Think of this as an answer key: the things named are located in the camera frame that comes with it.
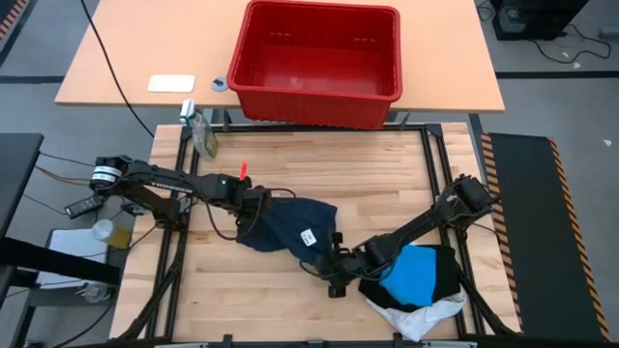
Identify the red plastic laundry basket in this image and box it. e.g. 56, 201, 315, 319
225, 0, 404, 131

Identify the white rectangular device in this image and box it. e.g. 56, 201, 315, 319
147, 73, 197, 94

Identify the beige wooden table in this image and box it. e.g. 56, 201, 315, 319
53, 0, 507, 115

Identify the white button shirt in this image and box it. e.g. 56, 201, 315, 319
366, 288, 468, 343

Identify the black striped-edge floor mat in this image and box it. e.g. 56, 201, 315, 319
481, 132, 613, 343

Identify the black garment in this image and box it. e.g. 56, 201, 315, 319
358, 244, 461, 313

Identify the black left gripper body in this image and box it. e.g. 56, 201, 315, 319
231, 185, 275, 222

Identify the clear plastic bottle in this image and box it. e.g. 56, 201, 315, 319
91, 218, 133, 250

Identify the navy blue garment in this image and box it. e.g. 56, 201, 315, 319
235, 196, 339, 266

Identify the black desk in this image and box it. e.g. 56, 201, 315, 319
0, 132, 122, 310

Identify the long black cable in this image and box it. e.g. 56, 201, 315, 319
78, 0, 152, 134

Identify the white board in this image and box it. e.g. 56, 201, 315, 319
36, 228, 108, 291

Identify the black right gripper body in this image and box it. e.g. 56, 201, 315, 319
313, 231, 374, 287

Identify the black power adapter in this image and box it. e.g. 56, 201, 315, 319
64, 195, 105, 219

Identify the white cable bundle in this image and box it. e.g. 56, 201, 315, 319
74, 282, 115, 305

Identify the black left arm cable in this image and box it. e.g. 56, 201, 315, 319
205, 187, 297, 242

